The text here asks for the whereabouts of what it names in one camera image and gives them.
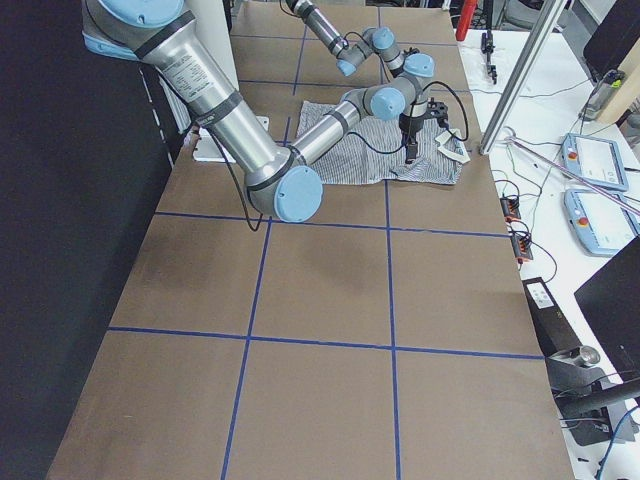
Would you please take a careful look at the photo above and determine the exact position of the clear water bottle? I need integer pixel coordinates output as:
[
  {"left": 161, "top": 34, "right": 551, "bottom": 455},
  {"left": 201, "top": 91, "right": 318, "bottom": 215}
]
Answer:
[{"left": 583, "top": 69, "right": 626, "bottom": 121}]

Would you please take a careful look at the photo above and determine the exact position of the aluminium frame post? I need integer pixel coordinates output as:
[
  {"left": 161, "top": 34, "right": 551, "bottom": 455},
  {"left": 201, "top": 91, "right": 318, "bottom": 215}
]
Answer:
[{"left": 479, "top": 0, "right": 566, "bottom": 155}]

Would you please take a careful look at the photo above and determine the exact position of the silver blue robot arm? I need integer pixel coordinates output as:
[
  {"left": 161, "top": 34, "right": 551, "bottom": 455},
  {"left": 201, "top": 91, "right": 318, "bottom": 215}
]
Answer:
[
  {"left": 279, "top": 1, "right": 435, "bottom": 79},
  {"left": 81, "top": 1, "right": 448, "bottom": 223}
]

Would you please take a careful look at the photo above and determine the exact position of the black camera stand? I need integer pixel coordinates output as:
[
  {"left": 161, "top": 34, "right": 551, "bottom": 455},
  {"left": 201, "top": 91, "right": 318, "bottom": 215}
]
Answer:
[{"left": 481, "top": 0, "right": 497, "bottom": 85}]

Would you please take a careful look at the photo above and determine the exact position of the teach pendant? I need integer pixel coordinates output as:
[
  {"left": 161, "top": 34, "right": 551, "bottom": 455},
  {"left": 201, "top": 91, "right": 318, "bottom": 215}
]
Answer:
[
  {"left": 561, "top": 133, "right": 629, "bottom": 192},
  {"left": 563, "top": 189, "right": 639, "bottom": 257}
]

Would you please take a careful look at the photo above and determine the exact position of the black monitor right edge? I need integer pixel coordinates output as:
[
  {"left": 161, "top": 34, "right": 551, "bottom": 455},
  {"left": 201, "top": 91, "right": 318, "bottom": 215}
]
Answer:
[{"left": 574, "top": 237, "right": 640, "bottom": 377}]

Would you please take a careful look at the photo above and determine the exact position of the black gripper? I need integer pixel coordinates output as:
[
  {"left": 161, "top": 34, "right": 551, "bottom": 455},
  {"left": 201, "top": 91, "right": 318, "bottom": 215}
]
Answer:
[{"left": 399, "top": 98, "right": 449, "bottom": 165}]

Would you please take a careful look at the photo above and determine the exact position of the black box with white label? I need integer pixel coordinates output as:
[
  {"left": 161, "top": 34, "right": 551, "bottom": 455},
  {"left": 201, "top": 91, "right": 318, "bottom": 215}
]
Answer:
[{"left": 522, "top": 277, "right": 581, "bottom": 357}]

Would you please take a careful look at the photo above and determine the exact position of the upper orange black connector block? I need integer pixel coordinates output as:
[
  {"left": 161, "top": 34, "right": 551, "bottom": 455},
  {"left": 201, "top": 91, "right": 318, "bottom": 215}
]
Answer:
[{"left": 500, "top": 196, "right": 522, "bottom": 223}]

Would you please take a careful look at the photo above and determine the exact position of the lower orange black connector block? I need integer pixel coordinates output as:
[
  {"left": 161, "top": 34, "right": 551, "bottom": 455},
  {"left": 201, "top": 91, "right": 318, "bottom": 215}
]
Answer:
[{"left": 510, "top": 232, "right": 533, "bottom": 265}]

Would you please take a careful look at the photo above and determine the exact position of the orange black connector block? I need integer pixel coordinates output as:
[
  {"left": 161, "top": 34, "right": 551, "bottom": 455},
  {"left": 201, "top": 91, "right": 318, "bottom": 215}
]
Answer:
[
  {"left": 510, "top": 232, "right": 533, "bottom": 265},
  {"left": 500, "top": 196, "right": 522, "bottom": 223}
]

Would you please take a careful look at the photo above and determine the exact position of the lower teach pendant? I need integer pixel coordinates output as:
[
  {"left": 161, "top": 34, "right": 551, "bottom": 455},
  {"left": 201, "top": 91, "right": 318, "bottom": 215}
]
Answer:
[{"left": 563, "top": 189, "right": 639, "bottom": 257}]

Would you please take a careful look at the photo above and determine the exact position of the upper teach pendant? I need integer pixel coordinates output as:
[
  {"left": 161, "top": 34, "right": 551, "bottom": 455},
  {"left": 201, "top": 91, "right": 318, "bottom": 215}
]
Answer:
[{"left": 561, "top": 133, "right": 629, "bottom": 192}]

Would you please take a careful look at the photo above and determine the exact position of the red fire extinguisher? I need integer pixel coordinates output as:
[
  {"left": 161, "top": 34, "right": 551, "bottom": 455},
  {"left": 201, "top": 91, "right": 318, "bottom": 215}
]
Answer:
[{"left": 455, "top": 0, "right": 478, "bottom": 42}]

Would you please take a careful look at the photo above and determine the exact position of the blue white striped polo shirt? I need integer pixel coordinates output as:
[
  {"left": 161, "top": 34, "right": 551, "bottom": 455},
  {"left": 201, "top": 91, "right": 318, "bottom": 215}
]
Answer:
[{"left": 297, "top": 101, "right": 468, "bottom": 185}]

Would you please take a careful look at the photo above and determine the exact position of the blue tape line crosswise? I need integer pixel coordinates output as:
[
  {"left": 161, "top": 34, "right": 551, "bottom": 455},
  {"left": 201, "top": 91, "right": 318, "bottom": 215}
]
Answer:
[{"left": 154, "top": 211, "right": 511, "bottom": 239}]

